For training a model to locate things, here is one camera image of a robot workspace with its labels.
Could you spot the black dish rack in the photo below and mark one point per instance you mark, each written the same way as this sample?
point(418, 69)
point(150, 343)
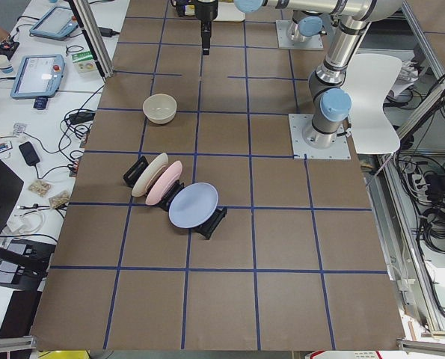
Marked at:
point(205, 229)

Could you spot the blue plate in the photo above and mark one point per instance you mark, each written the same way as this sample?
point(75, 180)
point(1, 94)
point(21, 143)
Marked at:
point(193, 205)

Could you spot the white rectangular tray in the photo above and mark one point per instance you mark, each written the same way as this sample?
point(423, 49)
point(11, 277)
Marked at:
point(227, 12)

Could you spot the aluminium frame post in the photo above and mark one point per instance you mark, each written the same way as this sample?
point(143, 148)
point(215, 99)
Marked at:
point(87, 23)

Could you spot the black power adapter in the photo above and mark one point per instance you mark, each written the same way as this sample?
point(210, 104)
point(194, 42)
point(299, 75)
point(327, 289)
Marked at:
point(81, 117)

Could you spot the blue teach pendant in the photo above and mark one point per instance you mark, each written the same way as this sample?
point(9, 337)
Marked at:
point(57, 24)
point(38, 76)

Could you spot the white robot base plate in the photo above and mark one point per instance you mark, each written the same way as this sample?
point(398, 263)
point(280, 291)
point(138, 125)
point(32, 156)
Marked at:
point(309, 144)

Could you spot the cream plate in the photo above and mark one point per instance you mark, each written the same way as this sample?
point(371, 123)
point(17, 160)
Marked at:
point(150, 175)

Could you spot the cream ceramic bowl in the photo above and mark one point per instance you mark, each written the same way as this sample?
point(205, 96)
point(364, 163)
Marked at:
point(160, 108)

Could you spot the black smartphone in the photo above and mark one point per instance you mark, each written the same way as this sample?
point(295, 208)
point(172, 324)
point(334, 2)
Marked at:
point(29, 153)

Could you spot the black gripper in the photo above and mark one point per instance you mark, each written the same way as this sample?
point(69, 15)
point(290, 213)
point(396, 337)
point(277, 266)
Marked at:
point(206, 10)

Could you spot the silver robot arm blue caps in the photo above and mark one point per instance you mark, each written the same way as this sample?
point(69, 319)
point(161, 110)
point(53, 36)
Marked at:
point(332, 104)

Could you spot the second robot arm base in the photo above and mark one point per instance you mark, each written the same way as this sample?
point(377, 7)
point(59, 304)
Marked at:
point(302, 31)

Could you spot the near blue teach pendant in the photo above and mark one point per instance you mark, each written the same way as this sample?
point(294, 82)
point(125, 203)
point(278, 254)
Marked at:
point(38, 76)

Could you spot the white plastic chair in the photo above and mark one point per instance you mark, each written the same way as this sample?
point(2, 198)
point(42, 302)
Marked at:
point(369, 79)

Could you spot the white paper cup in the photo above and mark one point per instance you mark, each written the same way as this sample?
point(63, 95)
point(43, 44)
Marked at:
point(5, 65)

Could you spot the pink plate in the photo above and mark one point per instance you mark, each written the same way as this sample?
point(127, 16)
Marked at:
point(164, 183)

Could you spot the snack packet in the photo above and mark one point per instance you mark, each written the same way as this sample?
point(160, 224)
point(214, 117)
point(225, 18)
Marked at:
point(59, 200)
point(40, 187)

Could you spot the green white box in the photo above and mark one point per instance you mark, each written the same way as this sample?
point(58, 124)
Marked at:
point(83, 62)

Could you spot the far blue teach pendant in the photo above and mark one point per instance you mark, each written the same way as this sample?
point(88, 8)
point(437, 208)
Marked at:
point(57, 24)

